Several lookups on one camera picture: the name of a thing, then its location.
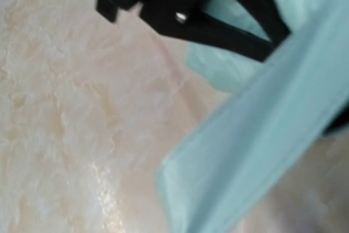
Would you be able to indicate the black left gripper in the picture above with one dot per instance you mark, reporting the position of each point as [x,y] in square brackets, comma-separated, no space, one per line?
[186,20]

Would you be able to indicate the mint green black umbrella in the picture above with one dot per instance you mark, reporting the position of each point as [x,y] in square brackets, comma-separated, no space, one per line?
[225,167]

